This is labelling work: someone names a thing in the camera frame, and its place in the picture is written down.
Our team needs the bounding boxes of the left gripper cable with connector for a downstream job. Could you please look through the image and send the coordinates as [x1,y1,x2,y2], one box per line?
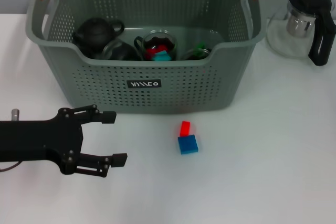
[0,108,22,173]

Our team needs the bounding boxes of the black clay teapot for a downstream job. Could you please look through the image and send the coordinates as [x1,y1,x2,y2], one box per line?
[71,17,125,53]

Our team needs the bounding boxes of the glass teacup with black holder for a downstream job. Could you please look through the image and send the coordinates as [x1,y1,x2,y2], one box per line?
[180,47,212,61]
[101,39,140,61]
[133,29,179,61]

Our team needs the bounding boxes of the red tall brick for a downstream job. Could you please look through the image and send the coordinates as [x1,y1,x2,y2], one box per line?
[180,121,192,137]

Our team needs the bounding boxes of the glass teapot with black lid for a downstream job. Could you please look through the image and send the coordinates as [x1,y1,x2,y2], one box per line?
[265,0,336,67]

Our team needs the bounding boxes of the cyan square brick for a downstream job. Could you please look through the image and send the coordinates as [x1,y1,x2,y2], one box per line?
[152,50,173,61]

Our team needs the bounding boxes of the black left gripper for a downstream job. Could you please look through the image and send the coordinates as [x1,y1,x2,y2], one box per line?
[0,104,129,178]

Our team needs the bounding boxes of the grey perforated storage bin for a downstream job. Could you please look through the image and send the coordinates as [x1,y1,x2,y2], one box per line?
[25,0,266,114]

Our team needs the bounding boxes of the green small brick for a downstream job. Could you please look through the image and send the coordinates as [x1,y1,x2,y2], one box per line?
[195,40,208,55]

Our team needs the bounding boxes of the dark red angled brick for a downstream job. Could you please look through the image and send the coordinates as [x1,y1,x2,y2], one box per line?
[145,45,169,57]

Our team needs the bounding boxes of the blue square brick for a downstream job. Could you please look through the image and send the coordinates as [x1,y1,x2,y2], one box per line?
[177,134,199,155]

